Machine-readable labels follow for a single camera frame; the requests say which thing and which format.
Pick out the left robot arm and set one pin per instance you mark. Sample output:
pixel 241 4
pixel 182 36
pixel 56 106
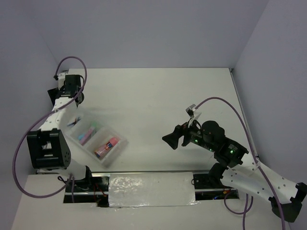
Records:
pixel 47 146

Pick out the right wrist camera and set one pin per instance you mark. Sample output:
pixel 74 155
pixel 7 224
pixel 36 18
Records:
pixel 194 114

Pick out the right table rail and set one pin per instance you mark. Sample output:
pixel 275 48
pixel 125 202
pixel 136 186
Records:
pixel 231 70

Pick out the pink highlighter in container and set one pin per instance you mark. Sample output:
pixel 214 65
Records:
pixel 111 143

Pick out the clear plastic container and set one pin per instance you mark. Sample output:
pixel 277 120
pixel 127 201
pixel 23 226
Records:
pixel 103 134

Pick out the pink highlighter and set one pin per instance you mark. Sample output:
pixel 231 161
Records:
pixel 111 143
pixel 87 136

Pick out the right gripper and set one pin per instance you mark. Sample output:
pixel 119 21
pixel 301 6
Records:
pixel 172 138

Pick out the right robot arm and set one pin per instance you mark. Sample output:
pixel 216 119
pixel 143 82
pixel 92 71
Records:
pixel 236 167

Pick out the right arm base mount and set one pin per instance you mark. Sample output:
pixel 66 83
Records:
pixel 205 190

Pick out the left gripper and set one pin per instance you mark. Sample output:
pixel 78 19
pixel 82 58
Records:
pixel 53 92

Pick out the green highlighter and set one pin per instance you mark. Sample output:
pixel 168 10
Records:
pixel 93 126

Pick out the blue highlighter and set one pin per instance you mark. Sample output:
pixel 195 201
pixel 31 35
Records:
pixel 81 137

